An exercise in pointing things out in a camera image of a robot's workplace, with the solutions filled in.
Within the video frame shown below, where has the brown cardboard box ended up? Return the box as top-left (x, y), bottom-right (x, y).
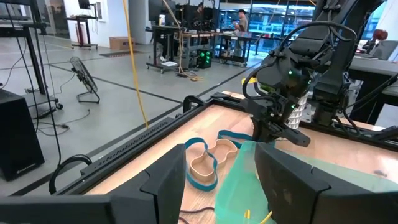
top-left (108, 36), bottom-right (136, 51)

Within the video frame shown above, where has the computer with green lights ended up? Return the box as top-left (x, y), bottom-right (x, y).
top-left (196, 49), bottom-right (214, 70)

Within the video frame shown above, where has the tan hanging rope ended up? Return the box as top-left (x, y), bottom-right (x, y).
top-left (161, 0), bottom-right (205, 82)

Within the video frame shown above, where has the yellow hanging cable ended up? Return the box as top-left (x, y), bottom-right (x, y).
top-left (122, 0), bottom-right (150, 129)

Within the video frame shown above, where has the teal translucent plastic bin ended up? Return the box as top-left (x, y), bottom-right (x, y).
top-left (214, 139), bottom-right (398, 224)

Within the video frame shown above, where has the black rolling equipment stand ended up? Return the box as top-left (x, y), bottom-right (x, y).
top-left (0, 0), bottom-right (65, 121)

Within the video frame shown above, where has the black background table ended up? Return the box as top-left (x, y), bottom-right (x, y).
top-left (348, 55), bottom-right (398, 125)

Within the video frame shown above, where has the wide blue rubber band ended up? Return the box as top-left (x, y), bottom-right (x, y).
top-left (216, 129), bottom-right (255, 149)
top-left (184, 136), bottom-right (219, 192)

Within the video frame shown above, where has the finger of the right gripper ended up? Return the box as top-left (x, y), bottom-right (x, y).
top-left (252, 117), bottom-right (276, 143)
top-left (273, 123), bottom-right (311, 147)

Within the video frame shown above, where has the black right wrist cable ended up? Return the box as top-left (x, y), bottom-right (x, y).
top-left (241, 20), bottom-right (358, 100)

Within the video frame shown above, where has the black rolling workbench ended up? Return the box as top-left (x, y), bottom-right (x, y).
top-left (146, 24), bottom-right (218, 74)

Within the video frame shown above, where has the small black table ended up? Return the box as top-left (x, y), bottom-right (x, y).
top-left (65, 14), bottom-right (99, 51)

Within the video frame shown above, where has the wide tan rubber band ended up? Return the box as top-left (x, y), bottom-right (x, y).
top-left (188, 138), bottom-right (239, 185)

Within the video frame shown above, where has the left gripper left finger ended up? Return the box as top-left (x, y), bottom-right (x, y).
top-left (105, 143), bottom-right (187, 224)

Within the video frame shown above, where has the black tower computer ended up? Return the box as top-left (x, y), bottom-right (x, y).
top-left (0, 89), bottom-right (46, 182)

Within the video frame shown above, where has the yellow rubber band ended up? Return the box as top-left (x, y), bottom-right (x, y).
top-left (244, 208), bottom-right (274, 224)

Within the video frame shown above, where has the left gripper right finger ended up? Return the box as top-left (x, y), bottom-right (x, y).
top-left (255, 142), bottom-right (330, 224)

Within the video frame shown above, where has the succulent in white patterned pot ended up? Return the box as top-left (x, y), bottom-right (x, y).
top-left (284, 91), bottom-right (309, 130)

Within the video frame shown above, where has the person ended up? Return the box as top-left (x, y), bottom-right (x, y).
top-left (192, 2), bottom-right (206, 30)
top-left (232, 8), bottom-right (249, 58)

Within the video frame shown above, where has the black floor fan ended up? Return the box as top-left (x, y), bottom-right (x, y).
top-left (68, 55), bottom-right (101, 105)

